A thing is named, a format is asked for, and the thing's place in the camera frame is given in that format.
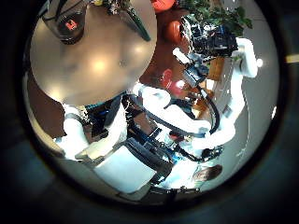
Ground dark glass vase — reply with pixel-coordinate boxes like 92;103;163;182
41;0;90;45

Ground flower bouquet with green stems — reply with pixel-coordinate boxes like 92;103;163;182
93;0;152;42

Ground person with brown hair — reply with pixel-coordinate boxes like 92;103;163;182
191;163;223;185

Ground orange chair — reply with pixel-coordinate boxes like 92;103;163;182
150;0;177;13

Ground wooden cabinet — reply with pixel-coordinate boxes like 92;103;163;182
206;57;226;82

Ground red plastic chair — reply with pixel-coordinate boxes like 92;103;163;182
160;68;188;97

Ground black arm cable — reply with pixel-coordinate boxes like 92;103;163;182
129;94;206;138
199;88;221;135

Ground green leafy plant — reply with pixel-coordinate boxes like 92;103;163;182
178;0;253;36

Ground orange round stool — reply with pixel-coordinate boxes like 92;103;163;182
164;20;185;45

